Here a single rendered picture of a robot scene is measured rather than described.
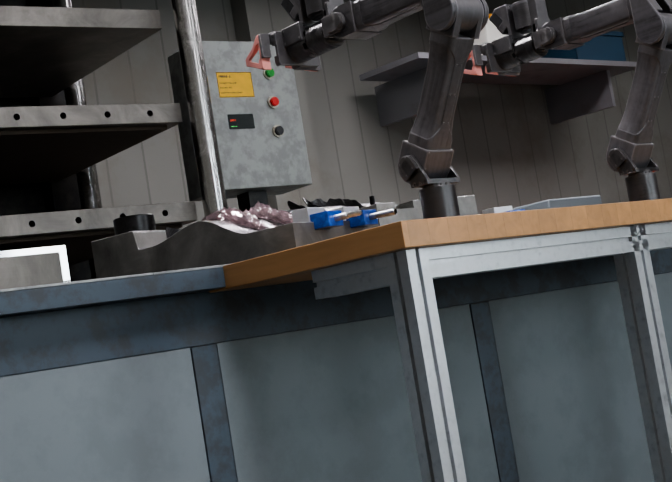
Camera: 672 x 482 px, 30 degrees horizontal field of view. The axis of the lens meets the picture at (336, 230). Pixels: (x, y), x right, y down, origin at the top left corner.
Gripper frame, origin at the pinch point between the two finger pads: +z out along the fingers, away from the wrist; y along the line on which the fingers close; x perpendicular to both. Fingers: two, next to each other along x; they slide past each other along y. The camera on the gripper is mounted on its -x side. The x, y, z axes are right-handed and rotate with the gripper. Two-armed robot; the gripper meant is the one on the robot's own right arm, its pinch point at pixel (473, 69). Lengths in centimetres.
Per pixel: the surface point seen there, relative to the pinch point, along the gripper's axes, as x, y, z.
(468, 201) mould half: 32.3, 25.3, -13.5
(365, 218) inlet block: 35, 60, -19
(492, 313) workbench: 56, 26, -15
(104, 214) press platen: 16, 58, 71
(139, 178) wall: -36, -101, 293
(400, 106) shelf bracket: -65, -260, 275
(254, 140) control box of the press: -1, 9, 72
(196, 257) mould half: 36, 83, 3
